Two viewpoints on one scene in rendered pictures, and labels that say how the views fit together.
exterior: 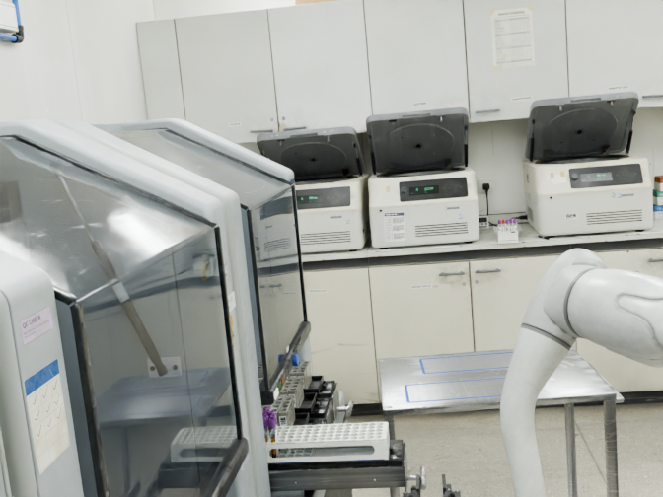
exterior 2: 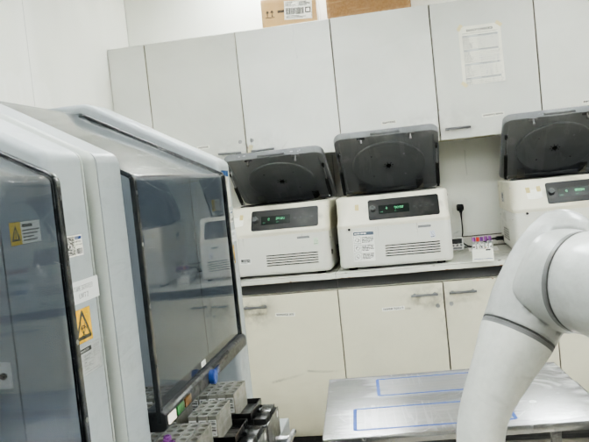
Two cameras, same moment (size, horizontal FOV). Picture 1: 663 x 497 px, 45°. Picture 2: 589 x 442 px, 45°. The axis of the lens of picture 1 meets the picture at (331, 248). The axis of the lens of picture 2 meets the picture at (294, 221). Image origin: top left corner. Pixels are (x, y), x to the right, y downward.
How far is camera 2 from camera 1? 0.54 m
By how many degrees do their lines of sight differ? 6
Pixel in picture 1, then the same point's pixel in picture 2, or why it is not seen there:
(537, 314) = (504, 299)
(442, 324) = (416, 349)
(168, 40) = (138, 67)
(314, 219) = (280, 239)
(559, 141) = (534, 158)
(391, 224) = (360, 244)
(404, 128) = (372, 146)
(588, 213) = not seen: hidden behind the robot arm
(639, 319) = not seen: outside the picture
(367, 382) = not seen: hidden behind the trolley
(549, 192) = (524, 208)
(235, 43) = (203, 67)
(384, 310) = (355, 334)
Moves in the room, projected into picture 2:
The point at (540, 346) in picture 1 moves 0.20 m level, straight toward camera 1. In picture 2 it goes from (509, 345) to (510, 393)
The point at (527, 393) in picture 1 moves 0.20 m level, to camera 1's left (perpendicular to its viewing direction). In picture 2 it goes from (493, 414) to (337, 428)
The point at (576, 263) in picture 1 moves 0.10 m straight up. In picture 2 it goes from (557, 227) to (551, 152)
